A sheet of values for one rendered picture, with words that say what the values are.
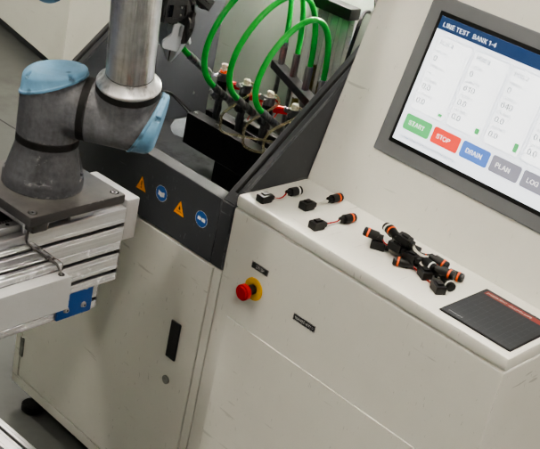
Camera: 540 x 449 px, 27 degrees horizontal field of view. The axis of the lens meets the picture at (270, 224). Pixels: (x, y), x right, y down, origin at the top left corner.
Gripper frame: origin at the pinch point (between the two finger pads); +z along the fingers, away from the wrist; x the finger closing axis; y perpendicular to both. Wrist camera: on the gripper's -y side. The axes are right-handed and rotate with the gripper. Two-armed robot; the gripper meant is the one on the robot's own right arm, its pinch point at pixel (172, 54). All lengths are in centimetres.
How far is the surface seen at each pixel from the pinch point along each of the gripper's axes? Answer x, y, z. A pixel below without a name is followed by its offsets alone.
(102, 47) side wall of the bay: -43.0, -16.4, 15.0
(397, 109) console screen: 38.8, -30.1, 0.7
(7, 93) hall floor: -251, -136, 121
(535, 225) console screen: 78, -28, 9
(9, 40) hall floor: -316, -180, 121
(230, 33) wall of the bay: -39, -57, 13
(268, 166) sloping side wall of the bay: 22.7, -11.5, 18.0
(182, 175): 5.9, -3.1, 26.2
